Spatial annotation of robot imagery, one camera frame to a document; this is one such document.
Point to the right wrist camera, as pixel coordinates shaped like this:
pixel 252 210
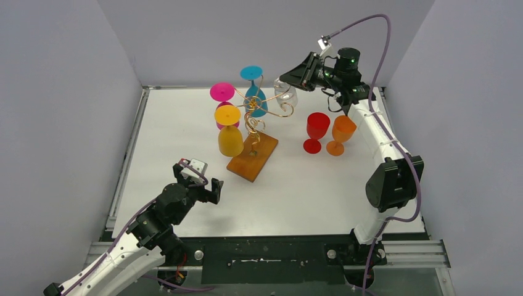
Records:
pixel 325 46

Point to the gold wire rack wooden base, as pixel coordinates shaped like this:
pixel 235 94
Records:
pixel 258 146

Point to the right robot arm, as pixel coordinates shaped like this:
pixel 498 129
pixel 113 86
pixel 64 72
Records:
pixel 394 189

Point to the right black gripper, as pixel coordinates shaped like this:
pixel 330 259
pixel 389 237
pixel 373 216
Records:
pixel 300 77

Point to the yellow wine glass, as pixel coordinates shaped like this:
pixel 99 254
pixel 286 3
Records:
pixel 230 140

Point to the blue wine glass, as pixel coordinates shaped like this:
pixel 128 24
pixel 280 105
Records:
pixel 254 74

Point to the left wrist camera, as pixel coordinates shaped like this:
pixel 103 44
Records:
pixel 194 169

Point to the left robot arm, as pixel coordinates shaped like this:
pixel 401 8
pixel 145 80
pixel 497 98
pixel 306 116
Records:
pixel 148 238

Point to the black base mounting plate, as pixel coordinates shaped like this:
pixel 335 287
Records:
pixel 332 259

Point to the orange wine glass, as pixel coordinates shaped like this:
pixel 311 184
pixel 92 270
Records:
pixel 342 130

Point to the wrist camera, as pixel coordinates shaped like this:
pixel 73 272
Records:
pixel 325 46
pixel 194 169

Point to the clear patterned wine glass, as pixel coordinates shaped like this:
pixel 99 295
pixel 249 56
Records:
pixel 286 95

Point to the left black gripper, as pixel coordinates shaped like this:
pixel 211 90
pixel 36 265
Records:
pixel 198 189

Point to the magenta wine glass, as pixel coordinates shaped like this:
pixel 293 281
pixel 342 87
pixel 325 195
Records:
pixel 222 96

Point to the red wine glass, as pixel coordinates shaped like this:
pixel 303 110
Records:
pixel 317 126

